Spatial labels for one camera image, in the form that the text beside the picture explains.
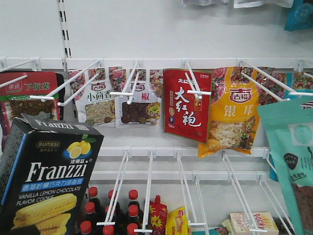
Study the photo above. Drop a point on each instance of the Pocky biscuit box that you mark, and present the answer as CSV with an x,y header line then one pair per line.
x,y
263,220

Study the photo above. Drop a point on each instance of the red pickled vegetable bag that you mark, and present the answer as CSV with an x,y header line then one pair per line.
x,y
15,97

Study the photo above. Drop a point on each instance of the dark soy sauce bottle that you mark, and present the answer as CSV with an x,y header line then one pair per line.
x,y
132,216
133,196

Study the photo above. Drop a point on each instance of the black Franzzi cookie box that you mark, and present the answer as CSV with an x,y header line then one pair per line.
x,y
45,170

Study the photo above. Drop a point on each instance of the red tea packet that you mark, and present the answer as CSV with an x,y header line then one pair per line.
x,y
186,103

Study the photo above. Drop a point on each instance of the red spouted sauce pouch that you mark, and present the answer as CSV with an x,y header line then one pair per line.
x,y
157,216

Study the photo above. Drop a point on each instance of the yellow white fungus bag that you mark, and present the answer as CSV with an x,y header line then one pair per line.
x,y
234,119

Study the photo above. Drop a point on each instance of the white fennel seed bag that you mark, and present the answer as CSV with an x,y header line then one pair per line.
x,y
94,104

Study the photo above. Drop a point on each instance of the teal goji berry bag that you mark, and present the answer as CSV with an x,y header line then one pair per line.
x,y
289,129

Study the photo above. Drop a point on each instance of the yellow nabati wafer box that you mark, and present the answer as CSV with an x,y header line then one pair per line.
x,y
177,223

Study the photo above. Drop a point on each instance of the white peppercorn bag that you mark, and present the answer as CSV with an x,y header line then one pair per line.
x,y
142,107

